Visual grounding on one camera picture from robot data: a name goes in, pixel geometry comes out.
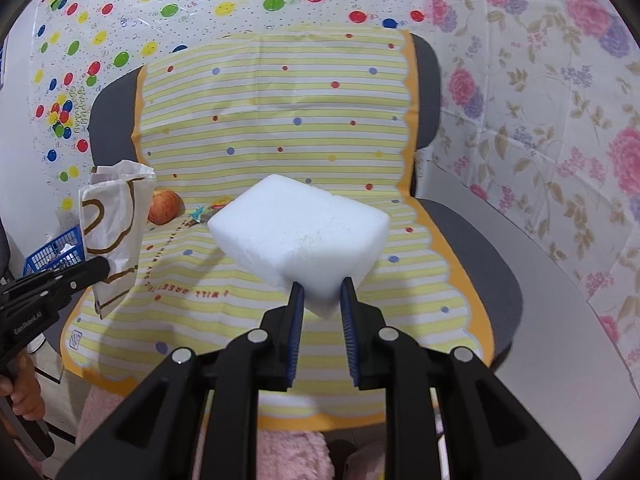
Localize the white brown paper bag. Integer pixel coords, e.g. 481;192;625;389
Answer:
78;159;156;318

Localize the white foam block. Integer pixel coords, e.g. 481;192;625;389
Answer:
207;174;390;318

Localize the person's left hand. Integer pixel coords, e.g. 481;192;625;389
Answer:
1;350;46;420

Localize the blue plastic basket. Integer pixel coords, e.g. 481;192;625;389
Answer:
23;224;85;276

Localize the red apple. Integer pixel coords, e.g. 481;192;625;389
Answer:
148;190;184;226

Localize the small colourful candy wrapper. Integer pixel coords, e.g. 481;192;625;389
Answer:
190;200;230;224

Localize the yellow striped dotted cloth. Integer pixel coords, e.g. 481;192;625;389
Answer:
60;24;497;434

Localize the polka dot wall sheet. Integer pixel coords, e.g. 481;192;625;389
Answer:
29;0;459;220

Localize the floral wall sheet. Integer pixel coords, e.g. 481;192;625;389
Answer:
425;0;639;368

